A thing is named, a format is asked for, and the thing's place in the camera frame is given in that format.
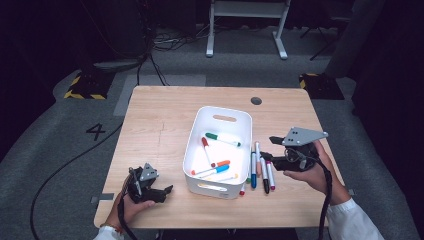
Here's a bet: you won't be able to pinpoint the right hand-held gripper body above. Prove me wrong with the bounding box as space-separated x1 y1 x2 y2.
276 126 329 173

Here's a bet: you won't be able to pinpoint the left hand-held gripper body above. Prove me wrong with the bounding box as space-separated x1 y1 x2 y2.
127 162 159 205

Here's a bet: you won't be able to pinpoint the pale pink marker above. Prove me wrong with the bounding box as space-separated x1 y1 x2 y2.
254 141 263 177

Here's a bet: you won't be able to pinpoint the magenta marker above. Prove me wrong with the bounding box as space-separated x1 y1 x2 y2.
266 160 277 192

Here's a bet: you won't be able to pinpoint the row of coloured markers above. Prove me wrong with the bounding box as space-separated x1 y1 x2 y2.
239 141 277 197

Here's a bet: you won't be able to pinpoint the dark blue marker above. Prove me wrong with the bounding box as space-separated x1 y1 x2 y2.
250 150 258 190

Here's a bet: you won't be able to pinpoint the black marker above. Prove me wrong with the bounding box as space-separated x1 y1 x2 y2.
259 156 271 195

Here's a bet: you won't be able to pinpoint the white plastic storage bin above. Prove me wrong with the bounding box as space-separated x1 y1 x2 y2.
182 105 253 200

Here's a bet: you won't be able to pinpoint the orange marker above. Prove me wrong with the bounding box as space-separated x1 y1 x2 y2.
190 159 232 176

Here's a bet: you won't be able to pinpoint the light blue marker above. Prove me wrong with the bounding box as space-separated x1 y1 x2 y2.
199 164 231 179

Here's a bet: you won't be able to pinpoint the dark green marker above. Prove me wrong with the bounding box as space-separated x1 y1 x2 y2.
204 132 242 148

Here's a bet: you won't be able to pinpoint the rust brown marker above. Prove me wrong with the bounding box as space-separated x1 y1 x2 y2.
201 136 217 168

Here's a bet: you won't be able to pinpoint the person's left hand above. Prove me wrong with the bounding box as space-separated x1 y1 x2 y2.
106 175 156 231

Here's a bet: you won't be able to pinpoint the person's right hand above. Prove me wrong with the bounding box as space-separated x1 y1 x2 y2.
283 139 351 207

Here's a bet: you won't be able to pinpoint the black yellow striped floor plate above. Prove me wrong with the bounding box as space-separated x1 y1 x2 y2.
298 73 345 101
63 71 116 100

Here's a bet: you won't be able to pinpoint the black stand legs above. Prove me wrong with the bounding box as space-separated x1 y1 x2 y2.
299 16 341 62

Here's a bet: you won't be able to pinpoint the dark round stand base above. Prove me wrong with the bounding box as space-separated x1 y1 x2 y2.
93 59 148 73

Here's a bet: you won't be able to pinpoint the grey curtain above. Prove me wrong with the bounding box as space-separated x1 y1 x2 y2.
324 0 388 79

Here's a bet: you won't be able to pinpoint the orange bead bracelet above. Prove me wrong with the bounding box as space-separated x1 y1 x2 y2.
99 222 125 234

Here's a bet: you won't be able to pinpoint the bundle of black cables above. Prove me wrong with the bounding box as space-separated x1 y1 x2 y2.
134 26 214 87

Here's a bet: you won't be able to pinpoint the long black floor cable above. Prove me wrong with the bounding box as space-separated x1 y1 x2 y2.
29 121 125 240

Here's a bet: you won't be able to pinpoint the white metal table frame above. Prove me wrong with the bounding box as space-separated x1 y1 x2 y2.
205 0 292 61

